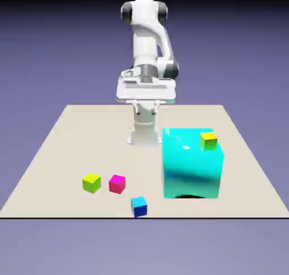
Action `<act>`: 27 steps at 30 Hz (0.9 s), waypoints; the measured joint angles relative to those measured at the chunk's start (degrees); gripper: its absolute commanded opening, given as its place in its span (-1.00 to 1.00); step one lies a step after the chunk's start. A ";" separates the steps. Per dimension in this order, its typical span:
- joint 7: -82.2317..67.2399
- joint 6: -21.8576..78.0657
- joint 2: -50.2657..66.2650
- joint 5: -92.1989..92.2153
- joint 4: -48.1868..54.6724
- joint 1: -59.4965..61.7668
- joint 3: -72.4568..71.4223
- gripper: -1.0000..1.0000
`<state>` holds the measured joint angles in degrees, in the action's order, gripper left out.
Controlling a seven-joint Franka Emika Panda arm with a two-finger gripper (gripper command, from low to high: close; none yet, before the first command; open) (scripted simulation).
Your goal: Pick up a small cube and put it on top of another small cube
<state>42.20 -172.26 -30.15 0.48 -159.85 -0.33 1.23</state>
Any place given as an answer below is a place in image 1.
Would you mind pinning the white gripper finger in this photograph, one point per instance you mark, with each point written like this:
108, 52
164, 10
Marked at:
154, 109
136, 109

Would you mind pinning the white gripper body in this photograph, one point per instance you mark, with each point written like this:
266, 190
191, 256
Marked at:
145, 92

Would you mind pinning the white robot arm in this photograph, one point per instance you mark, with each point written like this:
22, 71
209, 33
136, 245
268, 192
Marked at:
144, 42

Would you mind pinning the small yellow cube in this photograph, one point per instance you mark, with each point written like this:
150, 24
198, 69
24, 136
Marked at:
208, 141

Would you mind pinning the small magenta cube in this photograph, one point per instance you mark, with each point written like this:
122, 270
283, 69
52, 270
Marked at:
117, 184

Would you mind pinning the small lime cube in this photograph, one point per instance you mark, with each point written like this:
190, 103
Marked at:
91, 183

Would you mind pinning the small blue cube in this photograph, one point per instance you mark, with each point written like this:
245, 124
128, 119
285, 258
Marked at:
138, 207

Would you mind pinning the large cyan box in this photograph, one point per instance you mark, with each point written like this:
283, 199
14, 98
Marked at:
192, 166

